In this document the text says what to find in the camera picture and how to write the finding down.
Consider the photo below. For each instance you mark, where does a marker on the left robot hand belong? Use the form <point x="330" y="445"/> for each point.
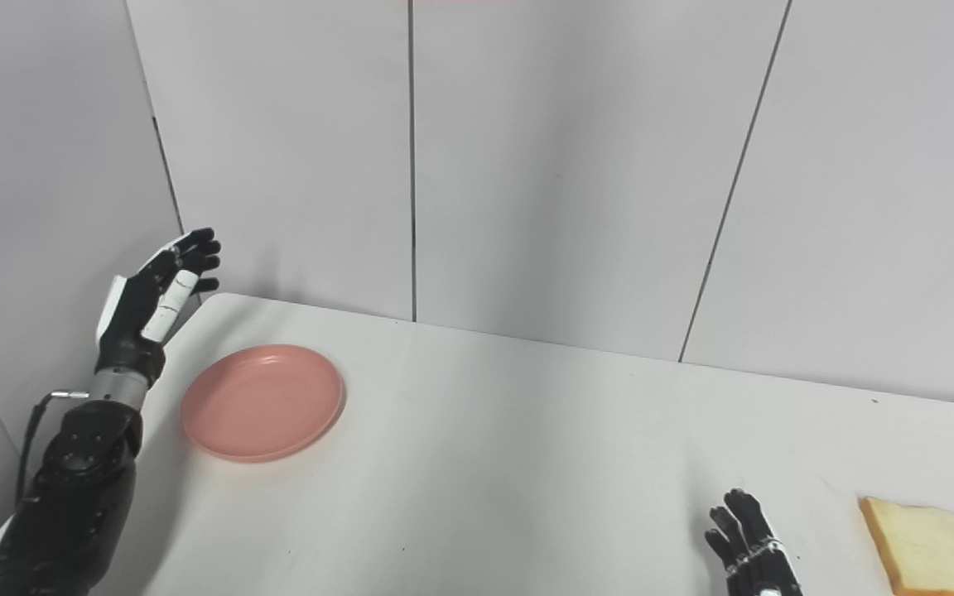
<point x="154" y="302"/>

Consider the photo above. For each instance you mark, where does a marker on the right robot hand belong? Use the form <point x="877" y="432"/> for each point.
<point x="754" y="550"/>

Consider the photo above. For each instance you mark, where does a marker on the pink plate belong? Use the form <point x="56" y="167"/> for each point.
<point x="262" y="402"/>

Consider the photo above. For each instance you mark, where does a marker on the slice of bread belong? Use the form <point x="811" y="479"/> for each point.
<point x="937" y="550"/>

